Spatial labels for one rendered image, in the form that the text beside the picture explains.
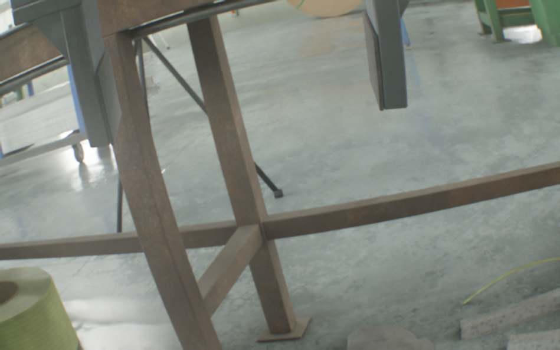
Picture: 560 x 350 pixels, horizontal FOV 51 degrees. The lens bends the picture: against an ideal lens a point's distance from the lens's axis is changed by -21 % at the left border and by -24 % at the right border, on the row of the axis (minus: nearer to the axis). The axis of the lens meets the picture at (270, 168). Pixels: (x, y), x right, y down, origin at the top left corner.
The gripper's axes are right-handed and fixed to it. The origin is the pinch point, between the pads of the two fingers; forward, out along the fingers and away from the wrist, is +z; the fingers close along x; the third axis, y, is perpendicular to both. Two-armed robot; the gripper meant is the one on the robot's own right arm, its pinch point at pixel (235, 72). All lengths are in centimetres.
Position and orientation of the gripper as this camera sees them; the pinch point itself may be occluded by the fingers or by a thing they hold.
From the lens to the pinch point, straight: 31.9
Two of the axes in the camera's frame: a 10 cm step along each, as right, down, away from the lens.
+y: 0.4, 6.2, -7.8
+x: 9.9, -1.2, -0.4
